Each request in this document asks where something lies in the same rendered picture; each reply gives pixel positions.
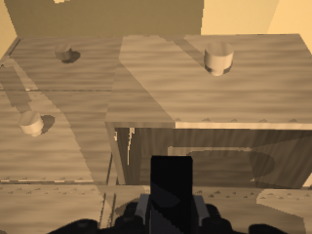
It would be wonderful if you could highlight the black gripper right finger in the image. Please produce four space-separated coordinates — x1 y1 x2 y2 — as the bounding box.
191 195 288 234

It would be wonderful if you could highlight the light wooden chest of drawers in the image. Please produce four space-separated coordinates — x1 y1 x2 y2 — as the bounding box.
0 36 312 228

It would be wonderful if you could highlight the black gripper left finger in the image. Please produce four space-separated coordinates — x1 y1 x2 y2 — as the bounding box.
47 194 151 234

